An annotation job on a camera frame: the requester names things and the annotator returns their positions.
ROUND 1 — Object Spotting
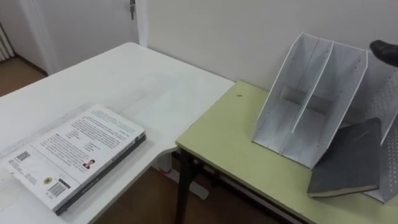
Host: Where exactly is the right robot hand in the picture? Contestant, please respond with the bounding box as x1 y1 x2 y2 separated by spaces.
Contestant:
369 39 398 68

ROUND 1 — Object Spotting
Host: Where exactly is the white perforated file rack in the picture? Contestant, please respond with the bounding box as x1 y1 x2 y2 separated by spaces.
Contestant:
251 32 398 204

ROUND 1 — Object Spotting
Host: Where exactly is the dark grey book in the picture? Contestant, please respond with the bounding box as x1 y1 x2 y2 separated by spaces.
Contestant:
307 117 383 198

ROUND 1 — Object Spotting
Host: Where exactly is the yellow-green table with black legs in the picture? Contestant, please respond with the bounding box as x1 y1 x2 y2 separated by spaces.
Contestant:
174 80 398 224

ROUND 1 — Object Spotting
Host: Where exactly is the white desk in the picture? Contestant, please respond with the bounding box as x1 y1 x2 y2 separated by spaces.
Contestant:
0 42 236 224

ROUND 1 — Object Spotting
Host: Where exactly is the white door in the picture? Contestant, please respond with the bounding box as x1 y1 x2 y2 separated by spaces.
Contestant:
19 0 140 75

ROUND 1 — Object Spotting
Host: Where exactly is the white book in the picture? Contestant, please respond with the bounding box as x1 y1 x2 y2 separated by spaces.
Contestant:
6 104 147 217

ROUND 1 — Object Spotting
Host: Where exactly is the white radiator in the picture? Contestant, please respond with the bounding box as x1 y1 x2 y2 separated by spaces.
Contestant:
0 23 16 62

